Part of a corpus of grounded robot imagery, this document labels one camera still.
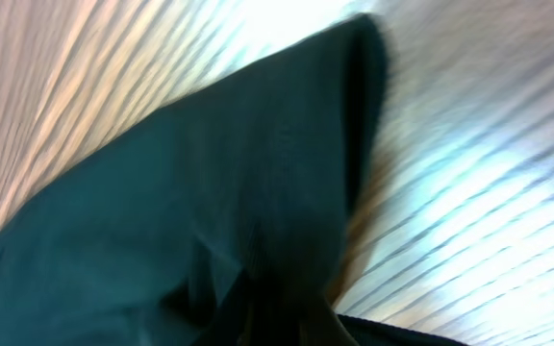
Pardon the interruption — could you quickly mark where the black t-shirt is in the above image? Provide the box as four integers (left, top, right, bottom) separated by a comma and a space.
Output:
0, 14, 444, 345

